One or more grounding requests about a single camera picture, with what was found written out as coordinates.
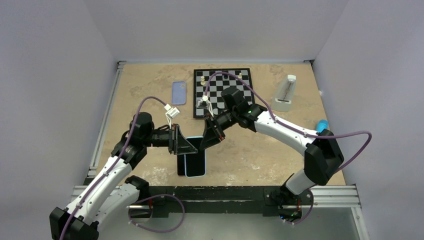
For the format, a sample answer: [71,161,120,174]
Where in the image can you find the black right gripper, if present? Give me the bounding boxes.
[199,108,237,151]

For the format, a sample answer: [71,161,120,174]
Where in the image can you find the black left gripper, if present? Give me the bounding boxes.
[143,123,198,154]

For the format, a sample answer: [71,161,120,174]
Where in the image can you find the black phone magenta edge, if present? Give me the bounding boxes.
[177,154,186,176]

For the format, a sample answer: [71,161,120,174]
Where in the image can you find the phone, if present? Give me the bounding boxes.
[184,150,206,178]

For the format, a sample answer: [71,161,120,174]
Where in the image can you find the lilac phone case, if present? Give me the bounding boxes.
[171,81,187,106]

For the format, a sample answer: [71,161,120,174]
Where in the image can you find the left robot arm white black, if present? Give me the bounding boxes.
[49,112,198,240]

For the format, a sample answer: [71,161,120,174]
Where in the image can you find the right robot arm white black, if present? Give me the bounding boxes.
[199,86,344,204]

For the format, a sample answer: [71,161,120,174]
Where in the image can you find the black and silver chessboard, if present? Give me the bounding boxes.
[193,68,255,119]

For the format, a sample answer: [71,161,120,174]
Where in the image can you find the white chess piece left upper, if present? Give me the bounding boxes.
[200,76,207,86]

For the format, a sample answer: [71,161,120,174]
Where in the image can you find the white translucent metronome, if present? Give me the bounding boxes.
[271,74,297,112]

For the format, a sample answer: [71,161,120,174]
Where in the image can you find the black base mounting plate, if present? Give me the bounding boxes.
[129,186,313,221]

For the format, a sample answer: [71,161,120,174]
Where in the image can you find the blue cylindrical flashlight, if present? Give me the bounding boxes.
[315,119,329,133]

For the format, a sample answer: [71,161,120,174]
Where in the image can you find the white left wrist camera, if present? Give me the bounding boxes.
[164,104,180,128]

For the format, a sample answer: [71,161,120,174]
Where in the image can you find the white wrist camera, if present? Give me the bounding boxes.
[196,95,214,117]
[164,104,180,128]

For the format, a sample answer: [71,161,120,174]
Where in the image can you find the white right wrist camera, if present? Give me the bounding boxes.
[196,95,214,117]

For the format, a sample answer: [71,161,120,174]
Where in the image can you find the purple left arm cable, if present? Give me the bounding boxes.
[59,96,168,240]

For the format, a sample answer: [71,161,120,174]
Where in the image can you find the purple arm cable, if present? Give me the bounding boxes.
[203,71,373,173]
[59,96,168,240]

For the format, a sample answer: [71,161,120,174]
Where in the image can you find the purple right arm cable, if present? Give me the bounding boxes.
[203,71,373,173]

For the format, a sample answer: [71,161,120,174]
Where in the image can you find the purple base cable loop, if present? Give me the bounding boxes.
[128,193,186,233]

